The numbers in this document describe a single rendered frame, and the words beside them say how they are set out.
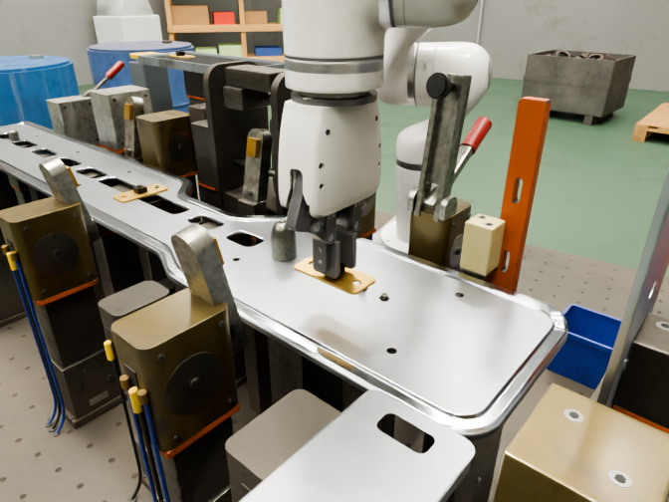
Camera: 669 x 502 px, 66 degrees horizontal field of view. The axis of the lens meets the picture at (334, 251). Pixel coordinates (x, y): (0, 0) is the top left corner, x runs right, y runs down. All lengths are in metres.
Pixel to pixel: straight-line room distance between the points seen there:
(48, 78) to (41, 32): 6.02
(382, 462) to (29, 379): 0.77
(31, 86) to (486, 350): 2.55
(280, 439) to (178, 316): 0.14
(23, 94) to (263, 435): 2.50
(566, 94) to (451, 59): 5.37
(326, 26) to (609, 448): 0.34
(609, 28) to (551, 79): 2.84
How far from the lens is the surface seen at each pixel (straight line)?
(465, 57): 1.03
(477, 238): 0.60
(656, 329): 0.44
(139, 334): 0.46
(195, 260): 0.45
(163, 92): 1.45
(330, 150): 0.43
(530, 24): 9.30
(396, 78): 1.03
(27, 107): 2.83
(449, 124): 0.64
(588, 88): 6.29
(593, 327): 1.04
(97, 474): 0.84
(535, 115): 0.59
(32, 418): 0.97
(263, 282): 0.60
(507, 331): 0.54
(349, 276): 0.52
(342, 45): 0.42
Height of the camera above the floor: 1.30
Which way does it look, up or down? 27 degrees down
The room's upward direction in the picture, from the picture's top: straight up
